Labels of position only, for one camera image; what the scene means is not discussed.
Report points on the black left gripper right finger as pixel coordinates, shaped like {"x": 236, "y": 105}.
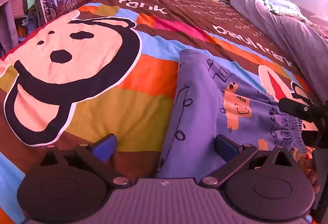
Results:
{"x": 236, "y": 158}

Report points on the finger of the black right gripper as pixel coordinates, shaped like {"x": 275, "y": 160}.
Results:
{"x": 296, "y": 109}

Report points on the colourful cartoon monkey bedspread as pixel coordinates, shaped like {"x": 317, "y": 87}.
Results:
{"x": 111, "y": 66}

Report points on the grey rumpled duvet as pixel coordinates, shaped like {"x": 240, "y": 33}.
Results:
{"x": 302, "y": 44}

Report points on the person's right hand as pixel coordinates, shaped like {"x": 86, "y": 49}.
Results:
{"x": 309, "y": 168}

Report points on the blue patterned kids pants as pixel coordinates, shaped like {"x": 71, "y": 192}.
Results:
{"x": 211, "y": 100}

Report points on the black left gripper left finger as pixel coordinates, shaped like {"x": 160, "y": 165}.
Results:
{"x": 95, "y": 157}

